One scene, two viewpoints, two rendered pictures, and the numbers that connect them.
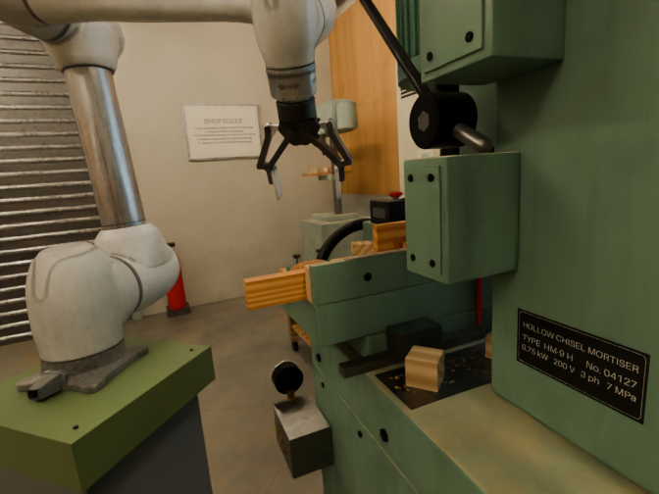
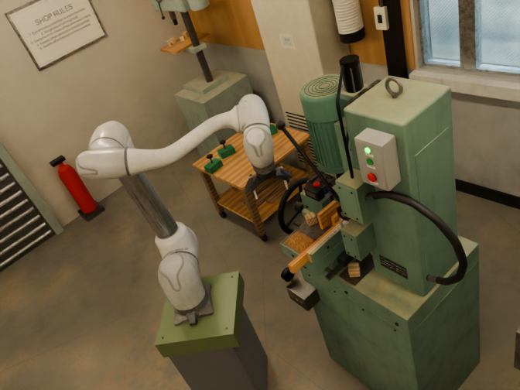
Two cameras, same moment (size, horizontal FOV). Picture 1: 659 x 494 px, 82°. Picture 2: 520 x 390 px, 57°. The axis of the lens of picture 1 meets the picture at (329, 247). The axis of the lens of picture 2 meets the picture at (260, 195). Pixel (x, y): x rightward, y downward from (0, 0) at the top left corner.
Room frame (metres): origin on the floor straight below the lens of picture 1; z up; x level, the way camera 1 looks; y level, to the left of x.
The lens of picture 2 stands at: (-0.78, 0.27, 2.22)
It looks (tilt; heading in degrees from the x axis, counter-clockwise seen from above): 36 degrees down; 353
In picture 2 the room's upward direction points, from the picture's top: 20 degrees counter-clockwise
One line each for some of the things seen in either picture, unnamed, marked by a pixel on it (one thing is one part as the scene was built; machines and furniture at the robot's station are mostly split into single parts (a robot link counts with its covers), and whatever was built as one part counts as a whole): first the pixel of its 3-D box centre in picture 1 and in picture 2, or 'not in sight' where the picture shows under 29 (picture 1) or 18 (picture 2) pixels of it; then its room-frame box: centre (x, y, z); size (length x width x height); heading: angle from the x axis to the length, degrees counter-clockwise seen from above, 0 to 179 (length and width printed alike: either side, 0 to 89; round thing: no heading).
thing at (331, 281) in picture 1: (485, 253); (364, 213); (0.59, -0.25, 0.93); 0.60 x 0.02 x 0.06; 112
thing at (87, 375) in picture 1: (78, 362); (191, 303); (0.75, 0.55, 0.72); 0.22 x 0.18 x 0.06; 171
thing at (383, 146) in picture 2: not in sight; (378, 159); (0.27, -0.20, 1.40); 0.10 x 0.06 x 0.16; 22
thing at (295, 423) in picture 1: (300, 432); (302, 293); (0.65, 0.08, 0.58); 0.12 x 0.08 x 0.08; 22
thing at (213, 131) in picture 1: (224, 131); (59, 25); (3.38, 0.83, 1.48); 0.64 x 0.02 x 0.46; 115
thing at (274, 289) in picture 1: (435, 259); (345, 221); (0.60, -0.17, 0.92); 0.62 x 0.02 x 0.04; 112
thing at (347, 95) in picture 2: not in sight; (354, 84); (0.49, -0.26, 1.54); 0.08 x 0.08 x 0.17; 22
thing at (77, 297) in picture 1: (77, 294); (179, 278); (0.78, 0.54, 0.86); 0.18 x 0.16 x 0.22; 169
